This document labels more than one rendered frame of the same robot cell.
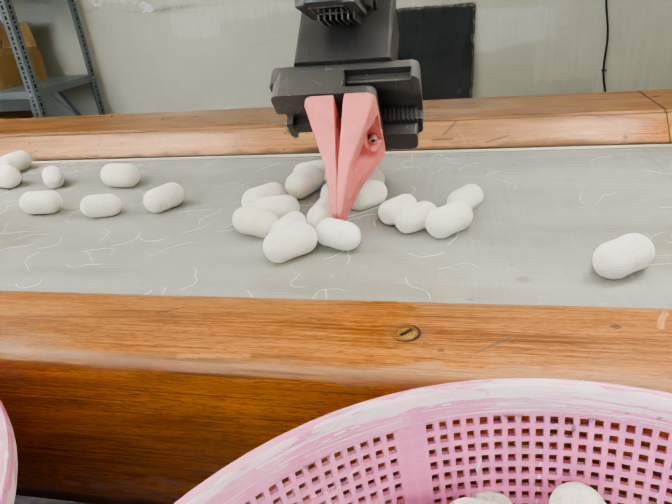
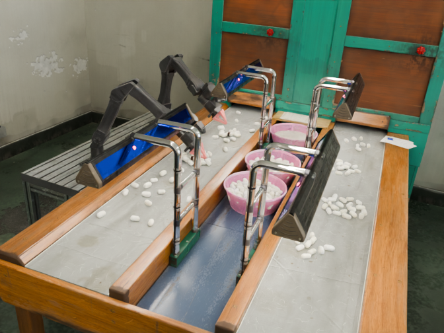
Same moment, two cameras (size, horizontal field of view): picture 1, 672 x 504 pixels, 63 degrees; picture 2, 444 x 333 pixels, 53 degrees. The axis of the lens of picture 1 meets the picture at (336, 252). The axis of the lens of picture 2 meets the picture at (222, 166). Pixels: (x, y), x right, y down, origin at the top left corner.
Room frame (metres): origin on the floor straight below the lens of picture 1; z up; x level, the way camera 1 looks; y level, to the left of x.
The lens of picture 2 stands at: (0.03, 1.89, 1.63)
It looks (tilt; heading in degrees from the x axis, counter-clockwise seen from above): 26 degrees down; 277
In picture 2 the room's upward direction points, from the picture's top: 4 degrees clockwise
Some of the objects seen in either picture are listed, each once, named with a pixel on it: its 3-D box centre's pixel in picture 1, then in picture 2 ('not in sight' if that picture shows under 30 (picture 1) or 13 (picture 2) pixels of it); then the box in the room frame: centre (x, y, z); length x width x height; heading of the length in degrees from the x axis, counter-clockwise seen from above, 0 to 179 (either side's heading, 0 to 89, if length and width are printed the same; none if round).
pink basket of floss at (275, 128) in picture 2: not in sight; (292, 139); (-0.08, -0.47, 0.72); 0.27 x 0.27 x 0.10
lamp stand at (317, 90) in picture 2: not in sight; (328, 125); (-0.24, -0.26, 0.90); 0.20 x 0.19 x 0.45; 77
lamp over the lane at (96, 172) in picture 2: not in sight; (145, 137); (0.44, 0.58, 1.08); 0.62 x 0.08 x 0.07; 77
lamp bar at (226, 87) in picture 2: not in sight; (240, 76); (0.23, -0.37, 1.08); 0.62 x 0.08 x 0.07; 77
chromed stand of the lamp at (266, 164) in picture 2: not in sight; (279, 219); (-0.02, 0.69, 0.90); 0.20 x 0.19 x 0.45; 77
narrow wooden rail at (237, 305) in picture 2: not in sight; (297, 193); (-0.11, 0.16, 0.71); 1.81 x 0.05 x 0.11; 77
